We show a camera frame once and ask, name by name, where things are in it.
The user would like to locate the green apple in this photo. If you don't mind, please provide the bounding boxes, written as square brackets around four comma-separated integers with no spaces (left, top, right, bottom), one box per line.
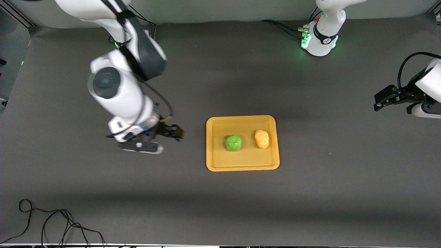
[225,134,243,152]

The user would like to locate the yellow potato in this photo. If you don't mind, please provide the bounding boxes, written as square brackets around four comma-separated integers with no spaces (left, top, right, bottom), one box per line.
[255,130,270,149]

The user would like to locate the orange plastic tray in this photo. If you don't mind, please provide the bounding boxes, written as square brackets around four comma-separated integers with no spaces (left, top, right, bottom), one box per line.
[206,115,280,172]

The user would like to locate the dark grey table mat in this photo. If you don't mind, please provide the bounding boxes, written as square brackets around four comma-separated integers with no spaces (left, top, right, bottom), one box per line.
[0,14,441,247]

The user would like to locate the black left arm wrist cable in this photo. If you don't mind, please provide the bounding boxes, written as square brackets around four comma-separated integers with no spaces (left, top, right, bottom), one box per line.
[397,52,441,91]

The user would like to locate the black arm wrist cable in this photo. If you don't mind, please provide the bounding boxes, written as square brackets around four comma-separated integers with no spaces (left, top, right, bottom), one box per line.
[397,52,441,91]
[102,0,174,138]

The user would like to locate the black right arm wrist cable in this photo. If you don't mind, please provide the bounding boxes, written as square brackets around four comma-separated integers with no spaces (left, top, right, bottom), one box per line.
[102,0,174,138]

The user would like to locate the black right arm base cables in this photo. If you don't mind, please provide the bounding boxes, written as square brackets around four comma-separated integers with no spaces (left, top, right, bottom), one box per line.
[128,7,157,38]

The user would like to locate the black arm base cables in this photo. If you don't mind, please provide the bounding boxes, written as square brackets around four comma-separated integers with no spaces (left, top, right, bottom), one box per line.
[128,7,157,38]
[260,8,322,39]

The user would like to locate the loose thin black cable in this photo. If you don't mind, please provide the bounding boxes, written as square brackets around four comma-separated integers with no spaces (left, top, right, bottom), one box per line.
[0,199,106,247]

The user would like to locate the black left arm base cables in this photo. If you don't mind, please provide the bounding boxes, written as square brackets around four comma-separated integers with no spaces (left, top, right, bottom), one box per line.
[260,8,322,39]

